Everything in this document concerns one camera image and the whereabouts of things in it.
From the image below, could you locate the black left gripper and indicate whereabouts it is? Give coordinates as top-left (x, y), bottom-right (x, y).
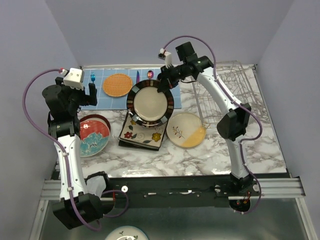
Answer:
top-left (55, 77), bottom-right (97, 115)

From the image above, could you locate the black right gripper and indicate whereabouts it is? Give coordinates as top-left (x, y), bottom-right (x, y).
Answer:
top-left (156, 63), bottom-right (187, 93)

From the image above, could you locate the red rimmed round plate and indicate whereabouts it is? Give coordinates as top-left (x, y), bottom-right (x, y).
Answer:
top-left (79, 114), bottom-right (111, 132)

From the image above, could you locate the dark olive round plate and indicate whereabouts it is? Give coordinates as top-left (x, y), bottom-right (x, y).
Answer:
top-left (126, 79), bottom-right (175, 128)

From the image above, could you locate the white red rimmed plate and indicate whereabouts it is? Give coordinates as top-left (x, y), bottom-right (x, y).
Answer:
top-left (80, 118), bottom-right (110, 158)

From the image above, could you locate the yellow round plate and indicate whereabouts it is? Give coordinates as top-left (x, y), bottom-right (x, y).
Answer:
top-left (166, 112), bottom-right (206, 149)

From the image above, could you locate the wire dish rack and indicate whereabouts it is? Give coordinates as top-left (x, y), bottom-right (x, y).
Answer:
top-left (192, 61), bottom-right (272, 136)

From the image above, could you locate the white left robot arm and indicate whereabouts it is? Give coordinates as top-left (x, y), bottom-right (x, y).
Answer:
top-left (42, 77), bottom-right (111, 231)

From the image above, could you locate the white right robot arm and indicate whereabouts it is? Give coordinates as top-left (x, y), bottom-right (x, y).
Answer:
top-left (157, 41), bottom-right (254, 196)

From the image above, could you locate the blue fork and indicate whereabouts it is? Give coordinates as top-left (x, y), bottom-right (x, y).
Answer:
top-left (90, 73), bottom-right (96, 84)

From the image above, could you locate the iridescent spoon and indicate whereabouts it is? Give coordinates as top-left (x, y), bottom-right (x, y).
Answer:
top-left (147, 70), bottom-right (154, 79)

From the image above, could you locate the woven wicker round trivet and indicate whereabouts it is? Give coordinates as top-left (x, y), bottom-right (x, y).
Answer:
top-left (102, 73), bottom-right (133, 98)

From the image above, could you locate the iridescent knife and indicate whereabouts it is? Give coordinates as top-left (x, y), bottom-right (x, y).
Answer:
top-left (135, 70), bottom-right (140, 84)

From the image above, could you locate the white floral plate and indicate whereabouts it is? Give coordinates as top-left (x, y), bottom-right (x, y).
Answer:
top-left (105, 225), bottom-right (149, 240)

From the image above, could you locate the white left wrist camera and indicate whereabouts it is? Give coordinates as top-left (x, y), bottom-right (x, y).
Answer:
top-left (60, 68), bottom-right (85, 91)

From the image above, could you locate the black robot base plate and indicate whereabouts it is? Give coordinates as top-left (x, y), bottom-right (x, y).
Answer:
top-left (82, 172), bottom-right (263, 209)

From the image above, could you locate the aluminium frame rail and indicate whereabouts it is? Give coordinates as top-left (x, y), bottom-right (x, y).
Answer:
top-left (40, 177), bottom-right (306, 201)

